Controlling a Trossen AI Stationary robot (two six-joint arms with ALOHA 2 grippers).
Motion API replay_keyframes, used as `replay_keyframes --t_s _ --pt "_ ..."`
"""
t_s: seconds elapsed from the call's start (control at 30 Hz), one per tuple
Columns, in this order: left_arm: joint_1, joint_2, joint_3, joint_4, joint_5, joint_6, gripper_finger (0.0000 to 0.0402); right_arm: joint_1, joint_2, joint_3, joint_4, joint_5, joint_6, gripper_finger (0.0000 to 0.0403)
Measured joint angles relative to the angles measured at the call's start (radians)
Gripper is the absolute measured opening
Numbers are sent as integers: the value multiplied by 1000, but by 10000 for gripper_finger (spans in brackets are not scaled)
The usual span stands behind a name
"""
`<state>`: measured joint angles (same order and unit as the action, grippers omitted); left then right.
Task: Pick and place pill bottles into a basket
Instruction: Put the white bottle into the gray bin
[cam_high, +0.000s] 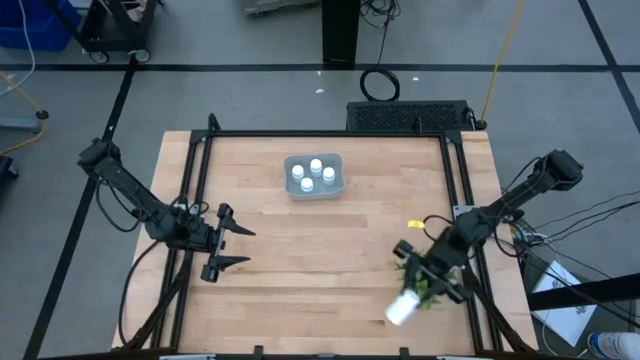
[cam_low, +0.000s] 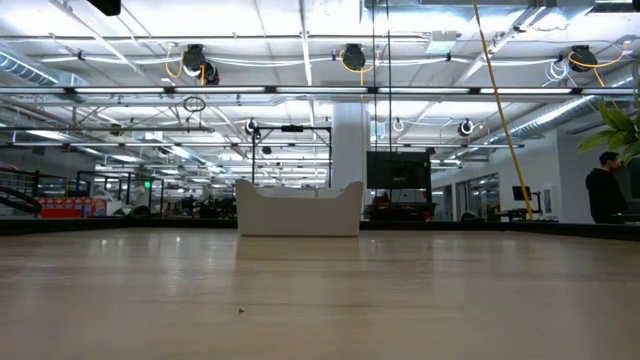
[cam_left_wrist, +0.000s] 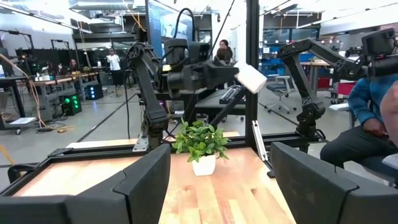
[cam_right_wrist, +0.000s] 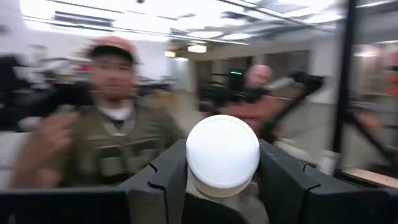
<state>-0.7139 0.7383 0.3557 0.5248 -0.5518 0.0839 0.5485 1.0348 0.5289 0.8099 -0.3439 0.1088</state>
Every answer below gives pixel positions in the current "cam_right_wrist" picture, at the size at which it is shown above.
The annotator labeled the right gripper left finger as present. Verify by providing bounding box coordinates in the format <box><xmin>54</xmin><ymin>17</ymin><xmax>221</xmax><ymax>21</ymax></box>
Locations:
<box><xmin>119</xmin><ymin>139</ymin><xmax>188</xmax><ymax>224</ymax></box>

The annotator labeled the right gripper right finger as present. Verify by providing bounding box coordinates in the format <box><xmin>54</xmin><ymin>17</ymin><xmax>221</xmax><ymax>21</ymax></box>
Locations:
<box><xmin>259</xmin><ymin>140</ymin><xmax>321</xmax><ymax>224</ymax></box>

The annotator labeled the white pill bottle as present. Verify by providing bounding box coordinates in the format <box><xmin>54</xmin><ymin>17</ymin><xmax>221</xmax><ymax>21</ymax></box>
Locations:
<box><xmin>185</xmin><ymin>114</ymin><xmax>261</xmax><ymax>200</ymax></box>

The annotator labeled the person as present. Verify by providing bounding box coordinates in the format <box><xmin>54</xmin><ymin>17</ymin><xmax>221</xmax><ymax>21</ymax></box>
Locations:
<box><xmin>9</xmin><ymin>35</ymin><xmax>187</xmax><ymax>189</ymax></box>
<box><xmin>217</xmin><ymin>64</ymin><xmax>308</xmax><ymax>138</ymax></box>

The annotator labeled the person's hand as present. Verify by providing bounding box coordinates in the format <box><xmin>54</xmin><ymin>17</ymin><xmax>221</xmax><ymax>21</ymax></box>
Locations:
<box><xmin>29</xmin><ymin>110</ymin><xmax>80</xmax><ymax>159</ymax></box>

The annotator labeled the ceiling light panel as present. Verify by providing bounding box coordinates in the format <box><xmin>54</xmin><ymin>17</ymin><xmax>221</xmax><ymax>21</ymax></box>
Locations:
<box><xmin>187</xmin><ymin>44</ymin><xmax>208</xmax><ymax>54</ymax></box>
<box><xmin>188</xmin><ymin>29</ymin><xmax>224</xmax><ymax>39</ymax></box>

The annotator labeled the person's cap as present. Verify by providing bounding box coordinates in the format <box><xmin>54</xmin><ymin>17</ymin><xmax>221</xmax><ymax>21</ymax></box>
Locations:
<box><xmin>84</xmin><ymin>35</ymin><xmax>140</xmax><ymax>63</ymax></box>

